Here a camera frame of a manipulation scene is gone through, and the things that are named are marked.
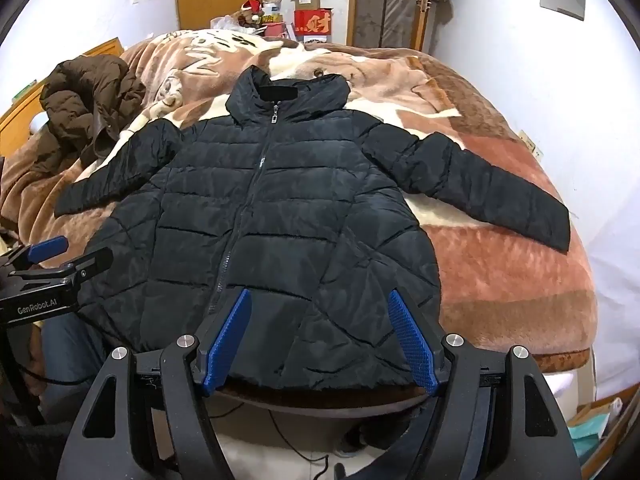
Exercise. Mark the dark shoe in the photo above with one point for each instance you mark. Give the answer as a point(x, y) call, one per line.
point(355, 442)

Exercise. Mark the brown cream printed blanket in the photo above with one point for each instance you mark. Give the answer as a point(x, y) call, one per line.
point(500, 270)

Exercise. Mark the brown puffer jacket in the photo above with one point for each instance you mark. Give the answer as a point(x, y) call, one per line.
point(85, 100)

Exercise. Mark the wooden framed grey wardrobe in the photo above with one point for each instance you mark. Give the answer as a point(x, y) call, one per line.
point(390, 0)

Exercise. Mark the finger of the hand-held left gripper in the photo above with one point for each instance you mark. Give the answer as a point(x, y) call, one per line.
point(50, 249)
point(92, 262)

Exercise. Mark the cardboard box with teal book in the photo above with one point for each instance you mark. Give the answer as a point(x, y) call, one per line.
point(595, 430)

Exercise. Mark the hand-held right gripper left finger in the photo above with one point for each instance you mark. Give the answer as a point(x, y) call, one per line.
point(230, 340)

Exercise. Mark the person's leg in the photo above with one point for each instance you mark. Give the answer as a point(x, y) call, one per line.
point(70, 345)

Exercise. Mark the wall socket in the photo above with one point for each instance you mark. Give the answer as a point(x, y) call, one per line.
point(531, 144)

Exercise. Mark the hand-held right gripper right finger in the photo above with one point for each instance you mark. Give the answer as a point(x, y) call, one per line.
point(407, 335)

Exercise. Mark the wooden bed headboard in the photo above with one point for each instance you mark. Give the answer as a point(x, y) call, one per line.
point(20, 110)

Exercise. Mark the plush toy with santa hat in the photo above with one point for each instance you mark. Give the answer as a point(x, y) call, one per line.
point(250, 10)

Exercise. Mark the clear plastic bag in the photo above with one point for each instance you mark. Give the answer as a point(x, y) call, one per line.
point(225, 22)

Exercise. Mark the black puffer jacket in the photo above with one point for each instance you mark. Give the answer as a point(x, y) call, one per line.
point(280, 200)

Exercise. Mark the white jar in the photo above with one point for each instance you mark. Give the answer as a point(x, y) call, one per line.
point(273, 7)

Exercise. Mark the red gift box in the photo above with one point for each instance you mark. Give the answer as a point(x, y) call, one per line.
point(312, 25)

